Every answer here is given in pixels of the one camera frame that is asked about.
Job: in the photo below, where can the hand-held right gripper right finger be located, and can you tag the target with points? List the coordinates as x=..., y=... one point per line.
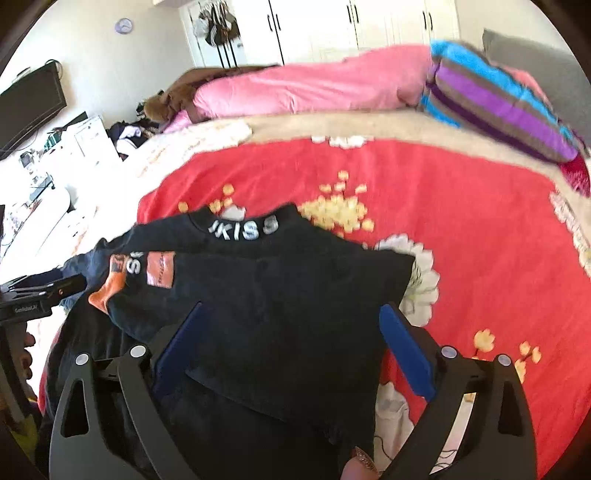
x=406, y=353

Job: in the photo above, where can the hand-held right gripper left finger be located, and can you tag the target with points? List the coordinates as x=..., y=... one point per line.
x=178, y=353

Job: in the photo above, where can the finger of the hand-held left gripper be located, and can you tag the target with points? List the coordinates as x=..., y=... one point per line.
x=69, y=285

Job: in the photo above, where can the black shirt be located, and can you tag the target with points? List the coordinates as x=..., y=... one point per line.
x=277, y=300

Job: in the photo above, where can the pile of dark clothes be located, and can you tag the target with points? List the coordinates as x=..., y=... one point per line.
x=131, y=136

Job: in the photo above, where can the person's left hand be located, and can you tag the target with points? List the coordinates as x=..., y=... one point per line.
x=27, y=357

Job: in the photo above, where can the person's right hand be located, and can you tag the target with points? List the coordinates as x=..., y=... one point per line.
x=360, y=468

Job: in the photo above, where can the white drawer cabinet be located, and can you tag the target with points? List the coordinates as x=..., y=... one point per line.
x=94, y=138

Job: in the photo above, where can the cream fleece blanket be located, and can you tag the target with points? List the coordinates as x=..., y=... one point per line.
x=152, y=157

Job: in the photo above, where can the red floral blanket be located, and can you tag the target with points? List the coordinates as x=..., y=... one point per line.
x=461, y=207

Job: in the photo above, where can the black television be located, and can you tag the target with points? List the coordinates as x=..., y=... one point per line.
x=27, y=108

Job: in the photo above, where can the brown plush toy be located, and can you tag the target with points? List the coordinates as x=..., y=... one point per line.
x=161, y=104

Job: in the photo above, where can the dark red cloth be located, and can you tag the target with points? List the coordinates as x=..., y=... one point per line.
x=577, y=173

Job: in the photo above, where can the striped colourful cloth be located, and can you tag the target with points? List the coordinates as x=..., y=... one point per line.
x=489, y=106

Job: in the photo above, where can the pink duvet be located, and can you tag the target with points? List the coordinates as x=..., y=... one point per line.
x=300, y=87

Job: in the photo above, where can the hanging bags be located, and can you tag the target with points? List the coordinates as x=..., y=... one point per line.
x=217, y=25

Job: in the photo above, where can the white wardrobe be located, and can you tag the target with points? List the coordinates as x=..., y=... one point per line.
x=314, y=27

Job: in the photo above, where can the round wall clock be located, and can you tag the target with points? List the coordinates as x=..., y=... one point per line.
x=123, y=26

